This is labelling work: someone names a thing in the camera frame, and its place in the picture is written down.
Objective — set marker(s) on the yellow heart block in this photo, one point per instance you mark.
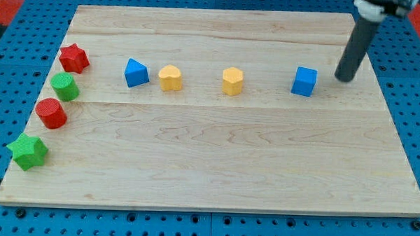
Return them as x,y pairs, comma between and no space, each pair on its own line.
170,78

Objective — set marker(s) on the green star block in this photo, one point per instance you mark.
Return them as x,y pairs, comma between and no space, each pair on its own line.
28,151

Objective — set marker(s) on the red cylinder block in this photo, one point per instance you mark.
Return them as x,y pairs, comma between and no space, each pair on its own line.
51,113

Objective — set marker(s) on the green cylinder block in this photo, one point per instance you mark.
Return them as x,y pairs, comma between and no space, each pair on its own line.
64,86

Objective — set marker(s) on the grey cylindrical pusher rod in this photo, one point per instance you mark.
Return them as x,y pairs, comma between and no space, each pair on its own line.
359,41

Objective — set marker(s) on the wooden board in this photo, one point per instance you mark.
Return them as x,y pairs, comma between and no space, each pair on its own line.
263,151

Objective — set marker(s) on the red star block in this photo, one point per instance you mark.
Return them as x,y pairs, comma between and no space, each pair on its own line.
73,59

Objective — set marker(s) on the blue cube block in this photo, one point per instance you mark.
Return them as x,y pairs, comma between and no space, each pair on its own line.
305,81

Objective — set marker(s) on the blue triangle block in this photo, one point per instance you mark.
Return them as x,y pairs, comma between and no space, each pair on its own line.
135,73

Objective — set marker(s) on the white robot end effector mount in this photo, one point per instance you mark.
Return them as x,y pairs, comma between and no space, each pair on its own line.
377,10

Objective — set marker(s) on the yellow hexagon block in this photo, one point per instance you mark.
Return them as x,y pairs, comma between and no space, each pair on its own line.
233,79

